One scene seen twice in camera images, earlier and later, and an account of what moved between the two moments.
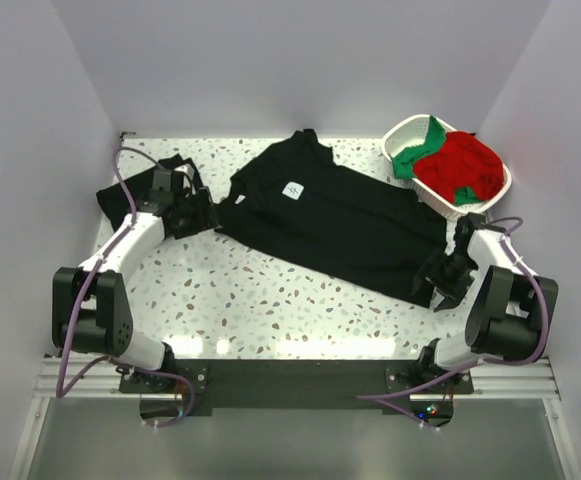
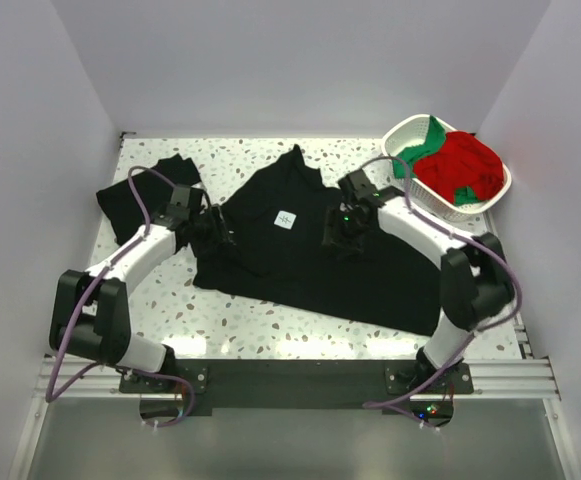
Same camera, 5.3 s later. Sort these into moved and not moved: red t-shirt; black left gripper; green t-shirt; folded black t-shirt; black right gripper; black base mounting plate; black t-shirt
Moved: black right gripper; black left gripper; black t-shirt
Not moved: black base mounting plate; folded black t-shirt; green t-shirt; red t-shirt
